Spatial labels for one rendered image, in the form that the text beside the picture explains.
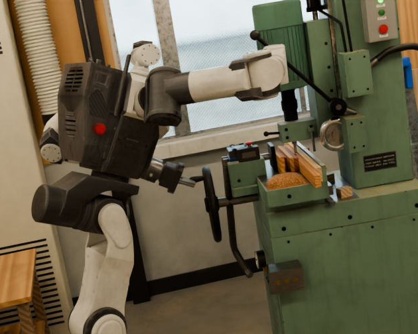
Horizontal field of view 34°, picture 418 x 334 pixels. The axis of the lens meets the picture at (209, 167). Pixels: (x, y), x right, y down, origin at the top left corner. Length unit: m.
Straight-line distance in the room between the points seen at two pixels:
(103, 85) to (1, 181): 1.58
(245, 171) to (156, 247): 1.50
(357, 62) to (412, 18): 1.62
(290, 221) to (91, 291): 0.73
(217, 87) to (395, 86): 0.86
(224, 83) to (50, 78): 1.79
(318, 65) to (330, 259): 0.69
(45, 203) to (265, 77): 0.72
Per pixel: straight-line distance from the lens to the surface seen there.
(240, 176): 2.52
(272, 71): 1.88
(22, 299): 2.89
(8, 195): 3.53
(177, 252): 3.95
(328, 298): 2.55
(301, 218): 2.42
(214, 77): 1.87
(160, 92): 1.93
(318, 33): 2.49
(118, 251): 2.12
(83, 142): 2.00
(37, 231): 3.56
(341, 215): 2.45
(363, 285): 2.56
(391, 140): 2.56
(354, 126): 2.42
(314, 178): 2.27
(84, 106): 2.00
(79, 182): 2.04
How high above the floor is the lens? 1.51
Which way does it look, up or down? 13 degrees down
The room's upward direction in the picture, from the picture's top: 9 degrees counter-clockwise
